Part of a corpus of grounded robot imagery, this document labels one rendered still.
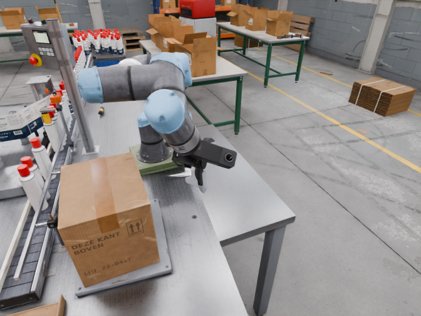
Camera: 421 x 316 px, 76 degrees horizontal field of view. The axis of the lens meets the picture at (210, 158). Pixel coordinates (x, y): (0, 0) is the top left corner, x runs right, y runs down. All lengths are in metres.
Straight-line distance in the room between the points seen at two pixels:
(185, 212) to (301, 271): 1.13
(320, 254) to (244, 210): 1.12
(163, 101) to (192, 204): 0.73
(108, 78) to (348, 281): 1.91
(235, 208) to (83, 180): 0.61
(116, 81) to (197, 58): 2.31
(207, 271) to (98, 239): 0.37
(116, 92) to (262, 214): 0.79
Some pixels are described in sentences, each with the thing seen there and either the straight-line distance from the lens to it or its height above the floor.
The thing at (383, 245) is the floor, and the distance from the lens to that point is 2.46.
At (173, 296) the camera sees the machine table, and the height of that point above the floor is 0.83.
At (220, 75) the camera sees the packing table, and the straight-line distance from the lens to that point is 2.99.
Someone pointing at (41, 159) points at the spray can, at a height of 1.00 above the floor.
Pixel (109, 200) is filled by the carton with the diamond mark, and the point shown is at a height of 1.12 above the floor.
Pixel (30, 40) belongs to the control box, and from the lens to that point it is 1.57.
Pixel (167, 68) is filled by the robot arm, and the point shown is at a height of 1.49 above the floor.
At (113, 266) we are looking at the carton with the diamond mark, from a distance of 0.95.
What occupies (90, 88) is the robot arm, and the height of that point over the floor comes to 1.46.
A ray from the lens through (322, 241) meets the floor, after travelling 2.29.
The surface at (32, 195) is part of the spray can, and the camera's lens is 1.23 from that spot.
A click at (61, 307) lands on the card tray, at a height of 0.86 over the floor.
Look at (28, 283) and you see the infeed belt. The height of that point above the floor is 0.88.
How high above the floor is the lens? 1.66
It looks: 34 degrees down
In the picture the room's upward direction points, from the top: straight up
